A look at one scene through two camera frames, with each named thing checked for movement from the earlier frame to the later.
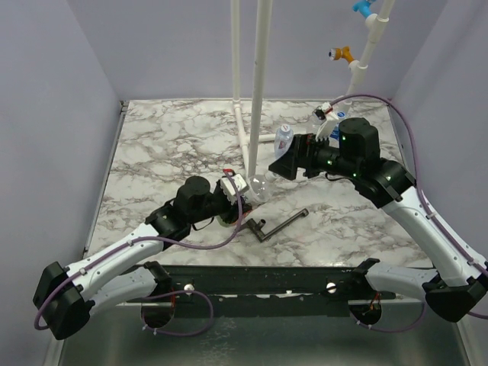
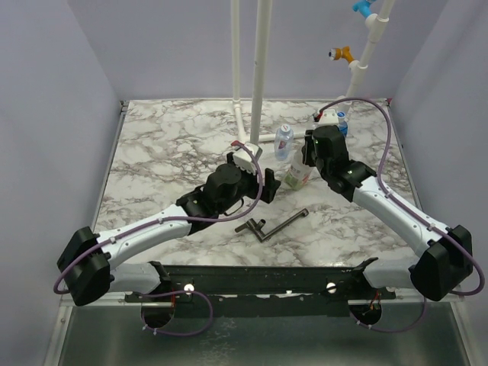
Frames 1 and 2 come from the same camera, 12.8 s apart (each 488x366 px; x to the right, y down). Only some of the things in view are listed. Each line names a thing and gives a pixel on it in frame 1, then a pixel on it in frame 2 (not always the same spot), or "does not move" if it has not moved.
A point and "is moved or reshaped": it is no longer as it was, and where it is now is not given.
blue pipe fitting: [364, 7] does not move
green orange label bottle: [259, 191] is moved or reshaped
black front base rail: [270, 291] does not move
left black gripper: [232, 213] to [270, 186]
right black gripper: [303, 151] to [309, 153]
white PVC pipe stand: [252, 146] does not move
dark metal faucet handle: [256, 227] does not move
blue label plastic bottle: [334, 136] to [343, 126]
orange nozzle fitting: [335, 53] does not move
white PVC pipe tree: [375, 24] does not move
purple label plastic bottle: [283, 139] does not move
